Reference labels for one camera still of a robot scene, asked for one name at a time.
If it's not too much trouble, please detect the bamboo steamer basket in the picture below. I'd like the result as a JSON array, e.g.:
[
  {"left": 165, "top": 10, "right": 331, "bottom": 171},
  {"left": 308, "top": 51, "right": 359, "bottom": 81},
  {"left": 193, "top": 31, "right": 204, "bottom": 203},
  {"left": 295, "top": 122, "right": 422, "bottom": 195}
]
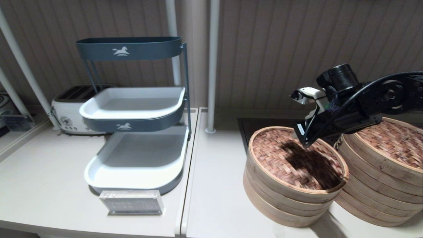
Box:
[
  {"left": 333, "top": 185, "right": 421, "bottom": 227},
  {"left": 243, "top": 172, "right": 328, "bottom": 228},
  {"left": 244, "top": 155, "right": 335, "bottom": 217},
  {"left": 334, "top": 134, "right": 423, "bottom": 213}
]

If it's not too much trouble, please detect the black induction cooktop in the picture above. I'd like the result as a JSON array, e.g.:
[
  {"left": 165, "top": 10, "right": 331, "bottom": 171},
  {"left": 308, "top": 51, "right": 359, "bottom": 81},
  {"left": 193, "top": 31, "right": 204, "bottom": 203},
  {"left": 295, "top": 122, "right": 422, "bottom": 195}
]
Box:
[{"left": 237, "top": 118, "right": 344, "bottom": 154}]

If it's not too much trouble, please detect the white metal pole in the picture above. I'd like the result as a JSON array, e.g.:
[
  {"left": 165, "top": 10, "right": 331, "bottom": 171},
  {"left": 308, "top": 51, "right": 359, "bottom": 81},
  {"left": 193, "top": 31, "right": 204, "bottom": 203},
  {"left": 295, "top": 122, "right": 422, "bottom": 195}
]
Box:
[
  {"left": 0, "top": 6, "right": 62, "bottom": 130},
  {"left": 165, "top": 0, "right": 183, "bottom": 87},
  {"left": 205, "top": 0, "right": 220, "bottom": 134},
  {"left": 0, "top": 67, "right": 32, "bottom": 116}
]

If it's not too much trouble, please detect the small white rack tray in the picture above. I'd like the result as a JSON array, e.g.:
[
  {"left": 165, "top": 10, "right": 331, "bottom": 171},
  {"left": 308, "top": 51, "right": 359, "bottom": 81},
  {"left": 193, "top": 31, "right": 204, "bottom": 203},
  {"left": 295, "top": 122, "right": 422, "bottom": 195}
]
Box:
[{"left": 79, "top": 87, "right": 186, "bottom": 120}]

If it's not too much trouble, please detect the dark teal three-tier rack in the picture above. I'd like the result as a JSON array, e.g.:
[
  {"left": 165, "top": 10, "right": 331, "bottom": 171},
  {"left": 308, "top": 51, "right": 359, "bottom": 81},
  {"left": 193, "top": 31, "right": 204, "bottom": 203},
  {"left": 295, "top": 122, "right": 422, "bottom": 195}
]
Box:
[{"left": 75, "top": 36, "right": 192, "bottom": 195}]

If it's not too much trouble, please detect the large white rack tray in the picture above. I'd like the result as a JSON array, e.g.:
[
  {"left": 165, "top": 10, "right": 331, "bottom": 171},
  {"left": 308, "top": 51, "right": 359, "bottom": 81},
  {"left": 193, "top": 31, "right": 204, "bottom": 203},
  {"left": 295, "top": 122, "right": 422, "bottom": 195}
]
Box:
[{"left": 84, "top": 126, "right": 189, "bottom": 190}]

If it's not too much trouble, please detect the clear acrylic warning sign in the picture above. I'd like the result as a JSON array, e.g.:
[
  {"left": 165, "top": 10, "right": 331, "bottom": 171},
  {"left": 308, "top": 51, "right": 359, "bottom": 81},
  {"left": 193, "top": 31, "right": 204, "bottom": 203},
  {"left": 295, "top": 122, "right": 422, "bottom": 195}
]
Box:
[{"left": 99, "top": 190, "right": 165, "bottom": 216}]

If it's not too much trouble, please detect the white retro toaster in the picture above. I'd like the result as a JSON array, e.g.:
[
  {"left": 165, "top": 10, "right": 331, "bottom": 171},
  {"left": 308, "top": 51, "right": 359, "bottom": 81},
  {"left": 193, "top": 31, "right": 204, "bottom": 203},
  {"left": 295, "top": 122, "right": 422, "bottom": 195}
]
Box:
[{"left": 51, "top": 85, "right": 117, "bottom": 135}]

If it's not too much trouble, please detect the dark acrylic sign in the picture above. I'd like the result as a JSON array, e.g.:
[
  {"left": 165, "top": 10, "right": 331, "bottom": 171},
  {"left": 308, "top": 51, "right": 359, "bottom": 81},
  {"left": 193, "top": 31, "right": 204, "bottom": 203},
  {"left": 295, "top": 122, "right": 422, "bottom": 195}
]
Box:
[{"left": 3, "top": 113, "right": 36, "bottom": 132}]

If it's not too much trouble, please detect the round white appliance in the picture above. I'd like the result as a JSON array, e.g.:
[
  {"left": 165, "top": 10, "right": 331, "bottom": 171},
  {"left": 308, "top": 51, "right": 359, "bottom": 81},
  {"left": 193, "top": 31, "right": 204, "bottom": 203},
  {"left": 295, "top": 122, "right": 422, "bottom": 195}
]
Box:
[{"left": 0, "top": 93, "right": 15, "bottom": 129}]

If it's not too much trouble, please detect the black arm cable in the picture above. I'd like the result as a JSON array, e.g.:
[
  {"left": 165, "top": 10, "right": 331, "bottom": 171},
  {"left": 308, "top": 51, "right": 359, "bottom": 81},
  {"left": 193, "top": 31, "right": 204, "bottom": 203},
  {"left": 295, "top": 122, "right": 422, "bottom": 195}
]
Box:
[{"left": 302, "top": 71, "right": 423, "bottom": 149}]

